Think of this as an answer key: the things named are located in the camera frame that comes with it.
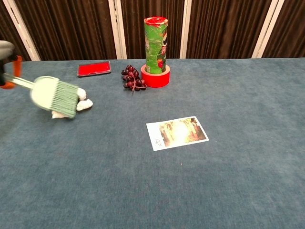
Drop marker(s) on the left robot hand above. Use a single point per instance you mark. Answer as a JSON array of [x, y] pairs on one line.
[[17, 66]]

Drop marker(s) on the small green hand broom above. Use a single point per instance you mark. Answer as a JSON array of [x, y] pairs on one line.
[[45, 93]]

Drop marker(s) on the brown curtain panel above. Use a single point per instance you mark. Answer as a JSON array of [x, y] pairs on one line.
[[133, 28], [71, 28], [226, 28], [4, 26], [293, 28]]

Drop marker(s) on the red pad in clear case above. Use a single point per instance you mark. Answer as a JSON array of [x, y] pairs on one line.
[[94, 69]]

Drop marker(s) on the purple grape bunch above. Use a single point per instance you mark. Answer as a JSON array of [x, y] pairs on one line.
[[131, 76]]

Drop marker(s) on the red tape roll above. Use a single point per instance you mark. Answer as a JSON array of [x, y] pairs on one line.
[[155, 81]]

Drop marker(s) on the green chip can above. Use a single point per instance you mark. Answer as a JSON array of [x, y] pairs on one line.
[[156, 45]]

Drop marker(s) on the photo card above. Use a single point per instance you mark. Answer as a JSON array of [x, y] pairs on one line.
[[177, 133]]

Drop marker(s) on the blue table cloth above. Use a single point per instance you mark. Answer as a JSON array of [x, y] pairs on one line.
[[214, 179]]

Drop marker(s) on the white partition post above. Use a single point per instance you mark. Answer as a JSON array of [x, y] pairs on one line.
[[265, 31], [21, 31], [117, 31], [186, 31]]

